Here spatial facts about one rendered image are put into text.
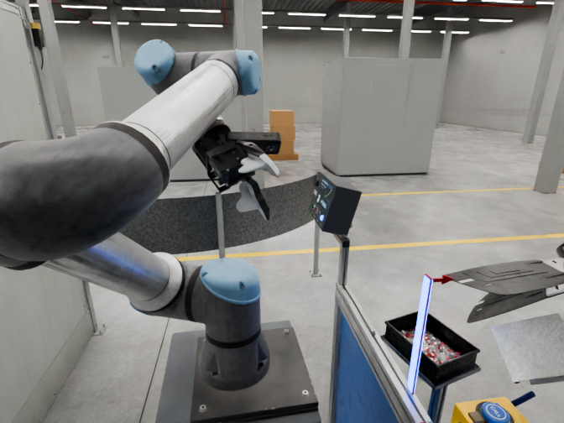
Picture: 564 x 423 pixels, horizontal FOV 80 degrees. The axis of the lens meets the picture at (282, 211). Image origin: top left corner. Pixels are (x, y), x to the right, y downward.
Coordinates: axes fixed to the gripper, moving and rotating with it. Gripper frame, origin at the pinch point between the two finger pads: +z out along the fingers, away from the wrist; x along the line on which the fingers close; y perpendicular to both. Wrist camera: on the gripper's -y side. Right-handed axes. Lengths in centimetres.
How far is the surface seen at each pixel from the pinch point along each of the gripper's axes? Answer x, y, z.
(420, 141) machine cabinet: -406, -549, -156
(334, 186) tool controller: -47, -46, -15
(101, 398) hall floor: -172, 73, -23
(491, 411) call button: -6, -9, 49
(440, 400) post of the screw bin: -56, -29, 59
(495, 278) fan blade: -13, -38, 37
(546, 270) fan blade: -11, -49, 43
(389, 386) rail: -44, -14, 44
